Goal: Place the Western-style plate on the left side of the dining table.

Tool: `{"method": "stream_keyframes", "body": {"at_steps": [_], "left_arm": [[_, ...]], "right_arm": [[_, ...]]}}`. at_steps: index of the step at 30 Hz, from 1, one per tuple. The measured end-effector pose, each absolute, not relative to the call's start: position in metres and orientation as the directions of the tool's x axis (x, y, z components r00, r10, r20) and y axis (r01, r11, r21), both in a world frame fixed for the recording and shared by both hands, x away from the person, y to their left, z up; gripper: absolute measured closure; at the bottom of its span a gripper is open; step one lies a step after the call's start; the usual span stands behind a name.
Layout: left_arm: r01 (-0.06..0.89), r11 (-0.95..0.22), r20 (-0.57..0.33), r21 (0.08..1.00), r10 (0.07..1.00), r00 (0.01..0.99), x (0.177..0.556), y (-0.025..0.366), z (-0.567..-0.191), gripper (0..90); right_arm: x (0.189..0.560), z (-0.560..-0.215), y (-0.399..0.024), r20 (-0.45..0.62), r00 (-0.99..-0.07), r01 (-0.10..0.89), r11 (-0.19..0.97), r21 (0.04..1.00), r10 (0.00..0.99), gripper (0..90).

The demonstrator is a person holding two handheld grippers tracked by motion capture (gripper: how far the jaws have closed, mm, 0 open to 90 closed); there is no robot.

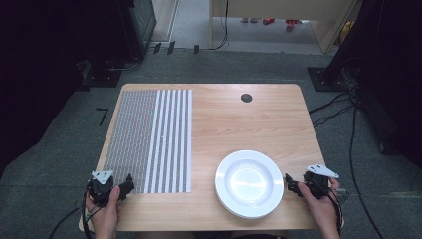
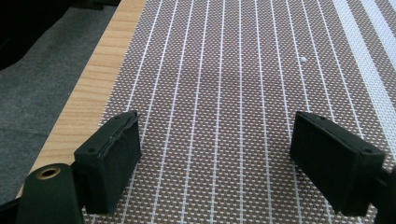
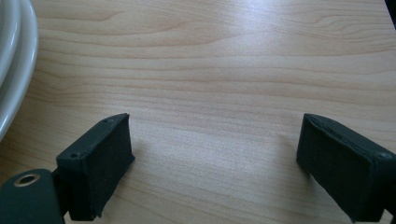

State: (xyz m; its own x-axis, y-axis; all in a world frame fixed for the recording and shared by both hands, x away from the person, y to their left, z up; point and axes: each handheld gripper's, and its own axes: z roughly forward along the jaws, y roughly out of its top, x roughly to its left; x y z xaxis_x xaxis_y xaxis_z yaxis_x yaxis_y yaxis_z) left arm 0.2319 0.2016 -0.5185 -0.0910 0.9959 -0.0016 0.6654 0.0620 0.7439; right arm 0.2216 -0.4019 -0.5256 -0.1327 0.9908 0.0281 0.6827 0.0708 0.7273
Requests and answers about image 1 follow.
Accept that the hand-held gripper cable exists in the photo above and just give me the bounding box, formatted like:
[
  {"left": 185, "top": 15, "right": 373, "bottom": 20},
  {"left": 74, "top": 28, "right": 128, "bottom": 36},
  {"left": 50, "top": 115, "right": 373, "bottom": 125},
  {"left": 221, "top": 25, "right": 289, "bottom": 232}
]
[
  {"left": 48, "top": 185, "right": 101, "bottom": 239},
  {"left": 326, "top": 185, "right": 350, "bottom": 236}
]

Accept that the black hanging cable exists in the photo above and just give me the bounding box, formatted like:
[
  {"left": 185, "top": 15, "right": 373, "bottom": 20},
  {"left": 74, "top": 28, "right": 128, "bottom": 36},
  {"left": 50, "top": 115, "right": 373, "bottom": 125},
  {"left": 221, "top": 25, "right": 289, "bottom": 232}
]
[{"left": 209, "top": 0, "right": 231, "bottom": 52}]

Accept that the person's left hand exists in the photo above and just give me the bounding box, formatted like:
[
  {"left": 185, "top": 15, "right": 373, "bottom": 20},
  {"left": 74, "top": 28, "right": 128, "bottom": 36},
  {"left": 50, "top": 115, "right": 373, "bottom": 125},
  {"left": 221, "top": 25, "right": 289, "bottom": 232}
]
[{"left": 85, "top": 185, "right": 121, "bottom": 239}]

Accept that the yellow cable coil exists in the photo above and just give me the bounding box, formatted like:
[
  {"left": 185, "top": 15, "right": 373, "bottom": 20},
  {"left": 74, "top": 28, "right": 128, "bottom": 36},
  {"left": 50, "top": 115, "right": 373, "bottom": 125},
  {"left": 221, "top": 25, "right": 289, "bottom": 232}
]
[{"left": 337, "top": 20, "right": 356, "bottom": 46}]

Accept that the white plate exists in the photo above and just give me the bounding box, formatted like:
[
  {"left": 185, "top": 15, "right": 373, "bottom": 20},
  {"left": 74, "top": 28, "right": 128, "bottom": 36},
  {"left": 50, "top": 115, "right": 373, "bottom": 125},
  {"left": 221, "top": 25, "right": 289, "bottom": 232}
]
[{"left": 214, "top": 149, "right": 286, "bottom": 220}]

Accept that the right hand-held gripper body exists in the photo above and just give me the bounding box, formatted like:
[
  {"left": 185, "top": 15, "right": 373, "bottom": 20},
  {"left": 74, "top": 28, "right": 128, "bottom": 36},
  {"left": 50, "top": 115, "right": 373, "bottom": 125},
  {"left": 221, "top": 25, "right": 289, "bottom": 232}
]
[{"left": 303, "top": 163, "right": 340, "bottom": 201}]

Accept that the left hand-held gripper cable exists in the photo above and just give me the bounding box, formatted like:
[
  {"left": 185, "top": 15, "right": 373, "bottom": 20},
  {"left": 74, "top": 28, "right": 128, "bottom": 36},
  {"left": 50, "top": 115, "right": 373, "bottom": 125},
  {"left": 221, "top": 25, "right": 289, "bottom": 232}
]
[{"left": 48, "top": 185, "right": 101, "bottom": 239}]

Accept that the black stand base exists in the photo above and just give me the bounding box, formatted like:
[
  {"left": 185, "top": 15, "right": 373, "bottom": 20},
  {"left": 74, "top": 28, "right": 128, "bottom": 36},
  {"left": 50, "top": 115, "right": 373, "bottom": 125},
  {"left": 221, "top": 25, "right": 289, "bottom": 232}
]
[
  {"left": 307, "top": 66, "right": 350, "bottom": 93},
  {"left": 81, "top": 60, "right": 123, "bottom": 89}
]

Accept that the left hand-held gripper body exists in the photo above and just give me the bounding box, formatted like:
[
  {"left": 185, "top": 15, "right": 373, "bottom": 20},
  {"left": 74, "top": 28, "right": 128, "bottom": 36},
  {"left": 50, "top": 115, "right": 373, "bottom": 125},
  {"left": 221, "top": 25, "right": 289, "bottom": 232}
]
[{"left": 87, "top": 169, "right": 115, "bottom": 209}]

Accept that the grey striped placemat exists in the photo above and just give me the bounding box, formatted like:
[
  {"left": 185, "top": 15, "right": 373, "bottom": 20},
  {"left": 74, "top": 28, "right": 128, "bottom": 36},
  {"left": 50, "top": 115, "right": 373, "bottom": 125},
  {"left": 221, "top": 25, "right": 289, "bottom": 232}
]
[{"left": 103, "top": 89, "right": 194, "bottom": 194}]

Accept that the person's right hand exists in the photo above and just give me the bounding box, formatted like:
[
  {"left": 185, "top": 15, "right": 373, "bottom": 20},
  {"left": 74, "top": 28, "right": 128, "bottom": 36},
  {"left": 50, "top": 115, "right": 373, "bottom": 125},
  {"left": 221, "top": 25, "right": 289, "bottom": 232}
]
[{"left": 297, "top": 177, "right": 342, "bottom": 239}]

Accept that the dark monitor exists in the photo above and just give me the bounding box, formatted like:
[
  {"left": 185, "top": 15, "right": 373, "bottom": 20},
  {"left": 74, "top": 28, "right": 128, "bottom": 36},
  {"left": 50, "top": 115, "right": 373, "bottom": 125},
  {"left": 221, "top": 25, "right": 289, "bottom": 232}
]
[{"left": 125, "top": 0, "right": 158, "bottom": 56}]

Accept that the right hand-held gripper cable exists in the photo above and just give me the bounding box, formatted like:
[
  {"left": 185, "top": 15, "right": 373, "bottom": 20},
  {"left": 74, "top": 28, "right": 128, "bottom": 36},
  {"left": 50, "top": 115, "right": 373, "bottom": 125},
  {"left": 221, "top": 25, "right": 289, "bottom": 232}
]
[{"left": 326, "top": 185, "right": 350, "bottom": 236}]

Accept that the black floor cable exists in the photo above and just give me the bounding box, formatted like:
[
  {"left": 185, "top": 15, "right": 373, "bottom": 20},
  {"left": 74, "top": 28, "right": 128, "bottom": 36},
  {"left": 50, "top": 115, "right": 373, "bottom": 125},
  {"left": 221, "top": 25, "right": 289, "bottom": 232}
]
[
  {"left": 347, "top": 103, "right": 386, "bottom": 239},
  {"left": 308, "top": 91, "right": 353, "bottom": 129}
]

